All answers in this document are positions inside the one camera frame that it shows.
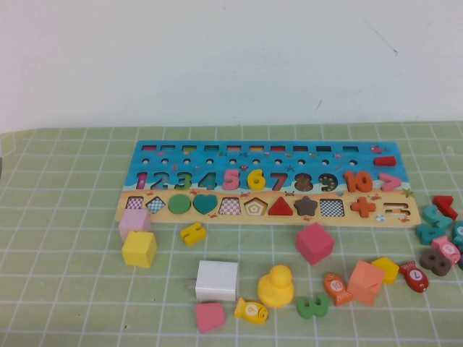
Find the teal wooden fish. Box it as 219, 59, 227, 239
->
451, 220, 463, 252

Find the red wooden fish number seven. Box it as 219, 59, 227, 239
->
398, 260, 429, 295

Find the wooden number shape puzzle board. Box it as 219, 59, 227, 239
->
114, 140, 422, 228

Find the red wooden triangle piece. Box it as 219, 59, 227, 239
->
267, 197, 294, 217

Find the yellow wooden fish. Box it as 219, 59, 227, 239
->
234, 297, 269, 325

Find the green wooden number three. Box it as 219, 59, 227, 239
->
296, 292, 330, 320

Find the brown wooden number eight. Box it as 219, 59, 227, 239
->
419, 249, 453, 278

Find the yellow rubber duck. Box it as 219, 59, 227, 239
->
257, 264, 294, 309

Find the teal wooden number four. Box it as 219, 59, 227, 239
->
415, 223, 448, 243

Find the red wooden minus block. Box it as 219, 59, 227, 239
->
373, 155, 398, 168

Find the white cube plug adapter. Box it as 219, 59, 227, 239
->
187, 260, 239, 302

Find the teal wooden number two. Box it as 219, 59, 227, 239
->
422, 204, 453, 228

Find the orange wooden plus sign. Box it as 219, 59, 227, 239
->
349, 197, 377, 219

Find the teal wooden heart piece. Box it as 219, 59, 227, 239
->
192, 194, 219, 216

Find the brown wooden star piece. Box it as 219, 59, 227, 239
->
293, 195, 319, 217

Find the pink wooden fish number five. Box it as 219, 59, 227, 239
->
430, 236, 462, 263

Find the pink wooden trapezoid piece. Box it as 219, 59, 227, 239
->
195, 301, 226, 334

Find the yellow wooden equals sign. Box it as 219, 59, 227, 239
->
179, 221, 207, 247

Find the magenta cube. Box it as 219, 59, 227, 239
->
294, 221, 336, 266

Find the salmon orange cube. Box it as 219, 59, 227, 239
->
346, 260, 386, 307

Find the light pink cube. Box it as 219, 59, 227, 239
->
118, 207, 152, 242

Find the yellow cube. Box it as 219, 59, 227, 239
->
121, 230, 158, 269

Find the orange wooden fish number ten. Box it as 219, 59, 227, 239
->
323, 272, 353, 307

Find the green wooden circle piece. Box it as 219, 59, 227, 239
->
167, 194, 192, 215

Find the pink wooden greater-than sign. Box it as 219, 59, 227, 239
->
378, 173, 402, 192

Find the yellow wooden pentagon piece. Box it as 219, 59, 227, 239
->
371, 256, 400, 286

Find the green grid pattern table mat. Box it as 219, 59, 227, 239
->
0, 121, 463, 347

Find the yellow wooden number six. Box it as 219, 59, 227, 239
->
247, 168, 267, 192

